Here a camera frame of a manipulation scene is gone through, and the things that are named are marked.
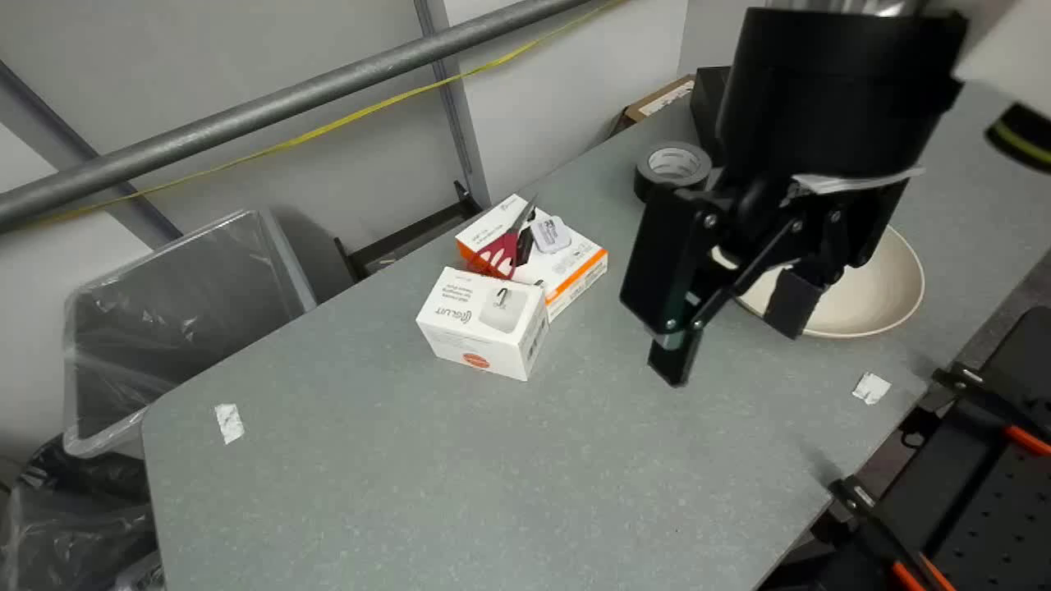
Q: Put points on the black object with yellow stripe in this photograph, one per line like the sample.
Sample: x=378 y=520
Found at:
x=1020 y=136

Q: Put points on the grey masking tape roll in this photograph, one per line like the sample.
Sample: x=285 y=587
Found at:
x=670 y=166

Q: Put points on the clear plastic bin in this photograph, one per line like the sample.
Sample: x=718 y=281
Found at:
x=176 y=317

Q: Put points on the white bowl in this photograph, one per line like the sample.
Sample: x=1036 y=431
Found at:
x=875 y=294

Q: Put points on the white tape mark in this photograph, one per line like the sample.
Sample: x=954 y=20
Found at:
x=228 y=421
x=872 y=390

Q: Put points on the black plastic bag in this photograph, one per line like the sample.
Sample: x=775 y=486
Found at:
x=66 y=526

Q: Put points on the grey metal frame upright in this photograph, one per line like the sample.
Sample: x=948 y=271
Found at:
x=454 y=101

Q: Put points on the orange and white flat box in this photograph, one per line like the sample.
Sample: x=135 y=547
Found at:
x=569 y=263

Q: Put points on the black Franka robot arm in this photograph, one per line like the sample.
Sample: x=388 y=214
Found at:
x=832 y=88

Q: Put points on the grey metal diagonal pole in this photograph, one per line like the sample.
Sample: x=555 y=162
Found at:
x=273 y=103

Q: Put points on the white cube product box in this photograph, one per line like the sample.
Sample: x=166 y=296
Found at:
x=481 y=324

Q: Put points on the grey metal frame brace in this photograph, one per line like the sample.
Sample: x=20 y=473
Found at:
x=77 y=149

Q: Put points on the white paper strip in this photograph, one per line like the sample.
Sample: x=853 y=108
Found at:
x=863 y=180

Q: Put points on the orange and black clamp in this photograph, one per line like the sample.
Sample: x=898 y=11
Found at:
x=990 y=411
x=886 y=537

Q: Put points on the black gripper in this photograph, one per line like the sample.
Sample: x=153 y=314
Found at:
x=767 y=202

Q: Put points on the black perforated breadboard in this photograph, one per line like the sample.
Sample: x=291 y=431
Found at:
x=986 y=503

